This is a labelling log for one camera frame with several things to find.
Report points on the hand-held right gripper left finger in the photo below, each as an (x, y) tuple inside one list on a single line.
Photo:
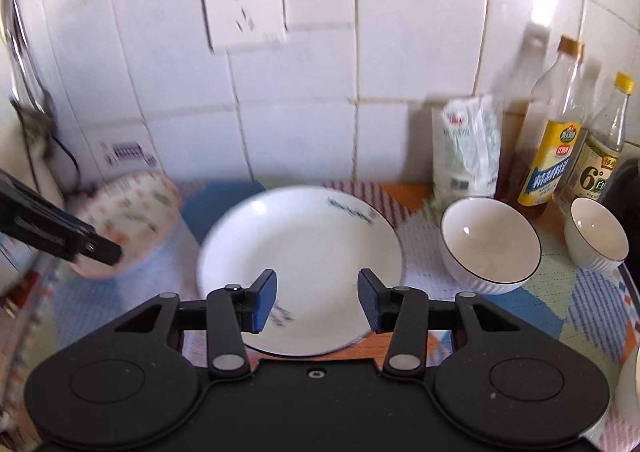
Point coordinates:
[(264, 304)]

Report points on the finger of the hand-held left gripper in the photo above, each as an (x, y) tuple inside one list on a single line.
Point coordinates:
[(60, 227)]

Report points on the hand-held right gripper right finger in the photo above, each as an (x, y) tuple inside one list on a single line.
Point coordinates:
[(369, 304)]

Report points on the white plate with dark print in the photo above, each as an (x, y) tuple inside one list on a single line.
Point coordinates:
[(300, 252)]

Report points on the heart patterned plate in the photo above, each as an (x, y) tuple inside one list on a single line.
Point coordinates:
[(135, 212)]

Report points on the hanging metal utensils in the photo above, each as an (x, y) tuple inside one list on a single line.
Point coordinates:
[(22, 57)]

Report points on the white seasoning bag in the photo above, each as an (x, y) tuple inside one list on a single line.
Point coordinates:
[(465, 152)]

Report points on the amber oil bottle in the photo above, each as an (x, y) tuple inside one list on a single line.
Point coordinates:
[(520, 142)]

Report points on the yellow label glass bottle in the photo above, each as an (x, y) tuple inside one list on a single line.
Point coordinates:
[(547, 157)]

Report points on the yellow cap vinegar bottle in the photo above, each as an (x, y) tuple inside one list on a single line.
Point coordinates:
[(595, 162)]

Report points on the dark appliance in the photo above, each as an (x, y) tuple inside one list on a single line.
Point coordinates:
[(627, 187)]

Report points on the wall sticker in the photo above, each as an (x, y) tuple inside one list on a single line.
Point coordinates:
[(127, 153)]

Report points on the white wall socket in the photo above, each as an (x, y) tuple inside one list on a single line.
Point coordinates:
[(240, 7)]

